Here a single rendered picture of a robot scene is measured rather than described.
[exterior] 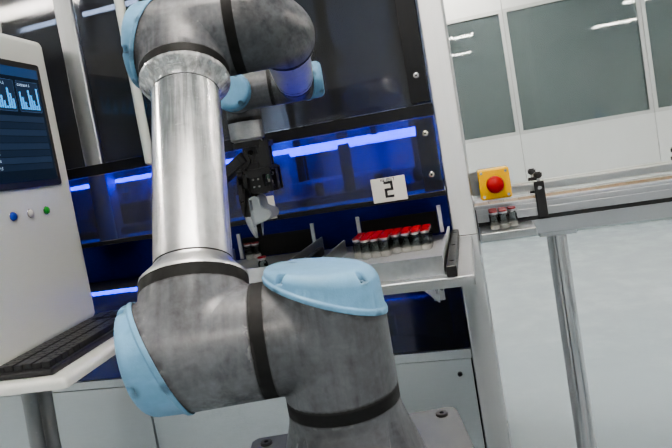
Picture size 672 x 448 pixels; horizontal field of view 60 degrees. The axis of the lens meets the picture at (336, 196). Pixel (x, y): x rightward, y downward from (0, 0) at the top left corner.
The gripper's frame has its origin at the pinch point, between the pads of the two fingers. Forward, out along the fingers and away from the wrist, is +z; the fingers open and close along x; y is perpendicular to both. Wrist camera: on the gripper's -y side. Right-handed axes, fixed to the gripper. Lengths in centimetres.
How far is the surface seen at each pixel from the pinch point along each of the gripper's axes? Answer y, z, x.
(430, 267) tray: 39.1, 8.8, -17.8
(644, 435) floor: 92, 99, 86
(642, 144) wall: 207, 27, 480
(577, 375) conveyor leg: 67, 53, 34
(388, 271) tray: 31.4, 8.7, -17.7
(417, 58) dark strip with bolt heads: 40, -33, 20
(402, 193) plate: 31.6, -1.8, 19.5
